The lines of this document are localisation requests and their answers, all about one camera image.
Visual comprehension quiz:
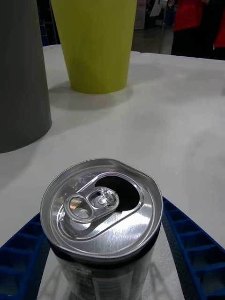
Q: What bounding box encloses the grey plastic waste bin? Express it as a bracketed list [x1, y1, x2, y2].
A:
[0, 0, 53, 154]

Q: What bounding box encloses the black and silver drink can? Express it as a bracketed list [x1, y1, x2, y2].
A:
[39, 157, 164, 300]

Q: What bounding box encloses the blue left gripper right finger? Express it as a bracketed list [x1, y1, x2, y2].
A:
[161, 196, 225, 300]

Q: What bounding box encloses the person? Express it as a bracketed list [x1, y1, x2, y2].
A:
[171, 0, 214, 57]
[212, 13, 225, 61]

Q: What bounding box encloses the yellow-green plastic waste bin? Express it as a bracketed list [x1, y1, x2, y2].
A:
[50, 0, 138, 95]

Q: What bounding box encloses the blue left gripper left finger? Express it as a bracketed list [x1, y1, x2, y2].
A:
[0, 212, 51, 300]

